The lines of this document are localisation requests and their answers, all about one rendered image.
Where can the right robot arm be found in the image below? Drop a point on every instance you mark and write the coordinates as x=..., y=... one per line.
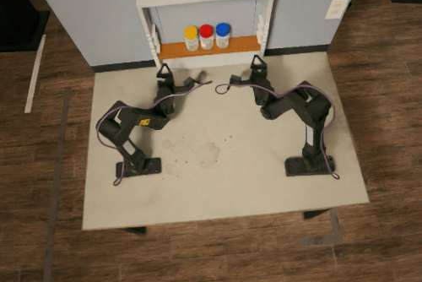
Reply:
x=309, y=112

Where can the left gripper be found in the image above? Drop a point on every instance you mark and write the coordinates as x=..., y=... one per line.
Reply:
x=169, y=81

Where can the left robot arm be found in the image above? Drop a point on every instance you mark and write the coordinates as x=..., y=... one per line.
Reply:
x=118, y=133

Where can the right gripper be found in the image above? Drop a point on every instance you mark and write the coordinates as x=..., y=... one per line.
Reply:
x=255, y=76

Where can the clear bottle with red cap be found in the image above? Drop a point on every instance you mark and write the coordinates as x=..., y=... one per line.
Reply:
x=206, y=36

